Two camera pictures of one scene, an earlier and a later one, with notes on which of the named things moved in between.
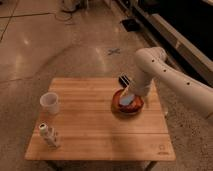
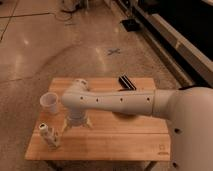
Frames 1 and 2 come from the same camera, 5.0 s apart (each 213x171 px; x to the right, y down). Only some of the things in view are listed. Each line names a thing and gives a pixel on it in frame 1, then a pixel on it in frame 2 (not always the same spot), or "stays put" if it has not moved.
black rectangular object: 124,80 stays put
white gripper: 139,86 → 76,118
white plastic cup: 49,103 stays put
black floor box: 131,25 stays put
